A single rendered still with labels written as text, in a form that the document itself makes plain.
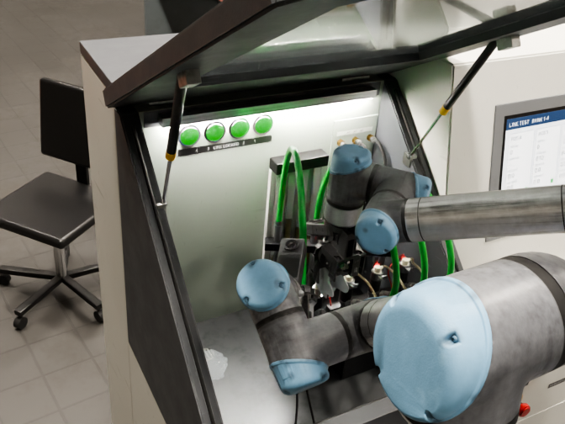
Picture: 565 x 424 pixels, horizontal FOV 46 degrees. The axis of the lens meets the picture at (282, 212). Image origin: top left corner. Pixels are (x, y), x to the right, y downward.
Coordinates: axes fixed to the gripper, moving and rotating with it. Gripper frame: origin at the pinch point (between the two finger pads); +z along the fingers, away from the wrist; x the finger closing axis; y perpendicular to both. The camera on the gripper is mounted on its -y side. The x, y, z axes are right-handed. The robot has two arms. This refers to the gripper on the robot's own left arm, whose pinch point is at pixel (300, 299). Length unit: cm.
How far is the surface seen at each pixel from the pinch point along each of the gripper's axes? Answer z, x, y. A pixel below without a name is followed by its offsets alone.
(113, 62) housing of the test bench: -4, -40, -53
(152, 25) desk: 353, -185, -287
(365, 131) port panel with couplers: 32, 12, -47
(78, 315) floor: 147, -124, -16
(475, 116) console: 23, 38, -44
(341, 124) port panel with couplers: 26, 6, -46
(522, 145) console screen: 36, 50, -41
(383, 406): 21.6, 13.9, 20.1
